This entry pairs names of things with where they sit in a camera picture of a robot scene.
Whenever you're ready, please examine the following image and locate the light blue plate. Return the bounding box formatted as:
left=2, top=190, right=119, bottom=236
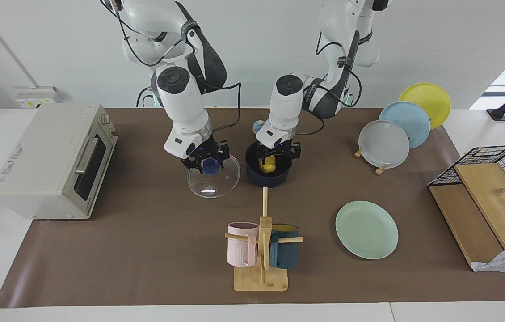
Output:
left=379, top=101, right=431, bottom=149

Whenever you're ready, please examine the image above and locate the beige toaster oven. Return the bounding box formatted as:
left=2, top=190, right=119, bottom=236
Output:
left=0, top=103, right=119, bottom=220

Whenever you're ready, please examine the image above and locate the dark teal mug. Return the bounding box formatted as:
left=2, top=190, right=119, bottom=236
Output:
left=269, top=224, right=300, bottom=269

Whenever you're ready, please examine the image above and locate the white wall socket box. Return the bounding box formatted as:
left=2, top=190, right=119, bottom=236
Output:
left=14, top=86, right=63, bottom=109

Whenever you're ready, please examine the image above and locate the black pot purple handle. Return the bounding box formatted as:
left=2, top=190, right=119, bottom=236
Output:
left=245, top=142, right=293, bottom=188

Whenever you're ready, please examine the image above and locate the yellow plate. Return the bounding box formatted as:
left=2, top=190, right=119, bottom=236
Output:
left=399, top=82, right=452, bottom=130

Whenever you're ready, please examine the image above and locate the grey plate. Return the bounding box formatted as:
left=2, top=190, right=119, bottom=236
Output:
left=358, top=120, right=410, bottom=169

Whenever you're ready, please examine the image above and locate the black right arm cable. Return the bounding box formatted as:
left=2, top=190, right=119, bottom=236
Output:
left=206, top=82, right=242, bottom=136

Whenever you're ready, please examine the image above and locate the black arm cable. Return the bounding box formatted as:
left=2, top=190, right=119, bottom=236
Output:
left=296, top=41, right=363, bottom=136
left=206, top=82, right=242, bottom=136

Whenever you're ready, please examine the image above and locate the wooden mug tree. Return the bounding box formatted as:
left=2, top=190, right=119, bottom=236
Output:
left=224, top=186, right=303, bottom=292

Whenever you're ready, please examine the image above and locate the yellow potato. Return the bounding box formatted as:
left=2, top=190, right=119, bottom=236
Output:
left=259, top=156, right=278, bottom=174

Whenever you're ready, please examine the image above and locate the wire and wood shelf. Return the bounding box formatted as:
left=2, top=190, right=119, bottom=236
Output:
left=428, top=144, right=505, bottom=271

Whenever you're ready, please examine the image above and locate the pink ribbed mug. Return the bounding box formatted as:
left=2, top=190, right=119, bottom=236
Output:
left=227, top=222, right=260, bottom=267

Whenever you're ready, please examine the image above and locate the wooden plate rack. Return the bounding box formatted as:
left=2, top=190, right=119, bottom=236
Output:
left=354, top=147, right=390, bottom=175

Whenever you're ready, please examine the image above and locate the glass lid blue knob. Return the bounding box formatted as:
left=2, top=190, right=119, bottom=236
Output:
left=188, top=154, right=240, bottom=199

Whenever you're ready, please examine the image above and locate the brown table mat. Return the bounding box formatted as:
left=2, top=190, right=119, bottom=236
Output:
left=0, top=107, right=505, bottom=309

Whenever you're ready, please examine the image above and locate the pale green plate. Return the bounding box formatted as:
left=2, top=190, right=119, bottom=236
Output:
left=335, top=200, right=399, bottom=260

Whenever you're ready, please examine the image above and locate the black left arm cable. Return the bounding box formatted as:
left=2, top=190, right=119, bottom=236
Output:
left=296, top=41, right=363, bottom=136

